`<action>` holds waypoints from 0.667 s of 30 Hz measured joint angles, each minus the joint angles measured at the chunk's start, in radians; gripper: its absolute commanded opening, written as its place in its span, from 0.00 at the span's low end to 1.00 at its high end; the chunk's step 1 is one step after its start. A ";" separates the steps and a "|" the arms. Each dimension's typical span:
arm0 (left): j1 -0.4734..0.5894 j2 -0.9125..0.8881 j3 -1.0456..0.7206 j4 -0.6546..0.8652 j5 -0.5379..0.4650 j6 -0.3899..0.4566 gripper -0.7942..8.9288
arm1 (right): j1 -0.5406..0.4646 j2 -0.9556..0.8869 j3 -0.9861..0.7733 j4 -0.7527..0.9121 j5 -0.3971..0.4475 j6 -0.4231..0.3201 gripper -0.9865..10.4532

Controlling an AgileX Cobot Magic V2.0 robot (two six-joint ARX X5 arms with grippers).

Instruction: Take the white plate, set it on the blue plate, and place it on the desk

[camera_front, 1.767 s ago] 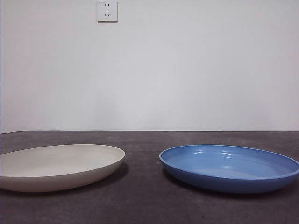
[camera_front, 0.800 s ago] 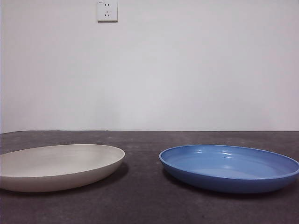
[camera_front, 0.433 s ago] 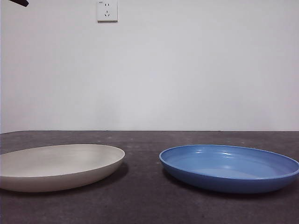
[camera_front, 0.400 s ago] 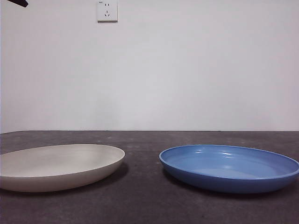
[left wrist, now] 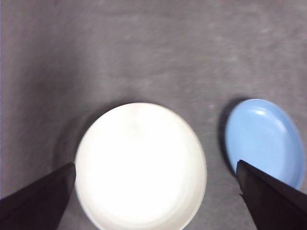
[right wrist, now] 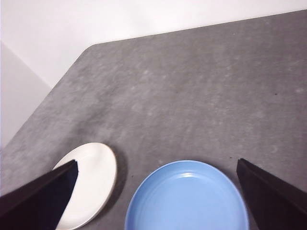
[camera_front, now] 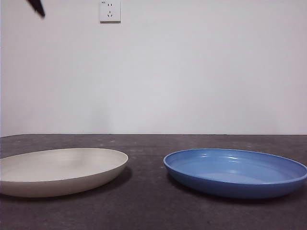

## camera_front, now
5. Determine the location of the white round plate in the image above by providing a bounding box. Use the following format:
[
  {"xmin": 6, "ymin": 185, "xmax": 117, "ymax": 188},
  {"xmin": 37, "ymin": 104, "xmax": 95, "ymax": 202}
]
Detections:
[{"xmin": 0, "ymin": 148, "xmax": 129, "ymax": 198}]

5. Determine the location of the blue round plate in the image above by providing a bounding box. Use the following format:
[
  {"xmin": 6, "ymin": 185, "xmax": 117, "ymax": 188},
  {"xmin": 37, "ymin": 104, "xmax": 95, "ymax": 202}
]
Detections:
[{"xmin": 163, "ymin": 148, "xmax": 307, "ymax": 200}]

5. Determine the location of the white wall socket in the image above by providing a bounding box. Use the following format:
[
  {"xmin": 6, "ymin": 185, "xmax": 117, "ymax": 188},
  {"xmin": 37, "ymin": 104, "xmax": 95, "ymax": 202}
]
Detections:
[{"xmin": 99, "ymin": 0, "xmax": 122, "ymax": 24}]

